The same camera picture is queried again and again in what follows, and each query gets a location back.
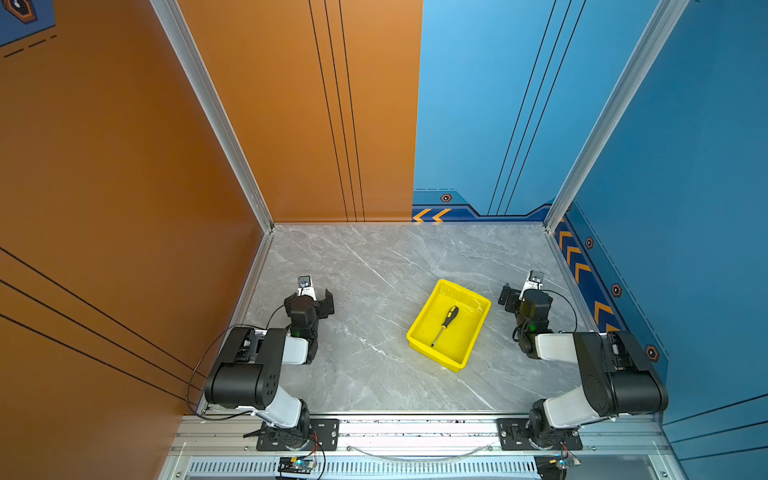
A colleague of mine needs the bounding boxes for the black yellow handled screwdriver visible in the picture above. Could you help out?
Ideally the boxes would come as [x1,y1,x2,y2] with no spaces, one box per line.
[431,305,460,347]

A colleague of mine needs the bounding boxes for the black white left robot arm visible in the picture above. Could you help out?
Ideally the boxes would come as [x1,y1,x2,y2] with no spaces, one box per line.
[204,286,335,449]

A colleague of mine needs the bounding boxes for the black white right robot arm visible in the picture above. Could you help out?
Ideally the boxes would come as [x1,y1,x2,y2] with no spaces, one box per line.
[498,285,669,450]

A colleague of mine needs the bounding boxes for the yellow plastic bin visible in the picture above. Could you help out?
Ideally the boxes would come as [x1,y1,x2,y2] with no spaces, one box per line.
[406,279,492,372]

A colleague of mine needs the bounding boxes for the left small circuit board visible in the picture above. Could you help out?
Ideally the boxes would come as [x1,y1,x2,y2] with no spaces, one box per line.
[277,457,317,478]

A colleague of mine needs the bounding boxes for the small circuit board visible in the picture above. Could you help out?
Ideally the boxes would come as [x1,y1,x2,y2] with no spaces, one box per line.
[549,450,582,471]
[277,457,317,478]

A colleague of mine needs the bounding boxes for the right small circuit board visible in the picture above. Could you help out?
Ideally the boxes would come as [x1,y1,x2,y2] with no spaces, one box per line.
[549,450,582,471]

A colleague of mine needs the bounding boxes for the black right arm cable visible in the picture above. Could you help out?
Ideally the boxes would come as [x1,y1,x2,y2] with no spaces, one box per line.
[542,289,580,334]

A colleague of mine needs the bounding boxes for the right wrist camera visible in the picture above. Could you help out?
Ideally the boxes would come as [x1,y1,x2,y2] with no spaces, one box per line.
[523,270,543,291]

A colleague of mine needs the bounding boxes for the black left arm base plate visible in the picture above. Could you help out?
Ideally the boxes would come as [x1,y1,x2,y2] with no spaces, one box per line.
[253,417,340,452]

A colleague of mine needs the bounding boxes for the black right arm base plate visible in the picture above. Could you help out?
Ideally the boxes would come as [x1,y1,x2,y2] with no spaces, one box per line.
[496,417,583,451]

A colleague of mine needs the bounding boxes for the aluminium front frame rail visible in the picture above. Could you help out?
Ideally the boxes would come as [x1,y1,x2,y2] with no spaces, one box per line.
[159,412,686,479]

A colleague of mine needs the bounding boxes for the aluminium corner post right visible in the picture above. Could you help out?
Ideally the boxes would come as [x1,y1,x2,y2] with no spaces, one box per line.
[543,0,689,234]

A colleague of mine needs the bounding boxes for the aluminium corner post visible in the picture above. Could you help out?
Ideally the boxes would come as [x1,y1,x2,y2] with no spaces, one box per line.
[543,0,689,234]
[150,0,274,234]

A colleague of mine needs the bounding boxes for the aluminium corner post left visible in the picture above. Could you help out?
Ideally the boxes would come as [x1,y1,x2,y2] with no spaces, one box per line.
[150,0,274,234]

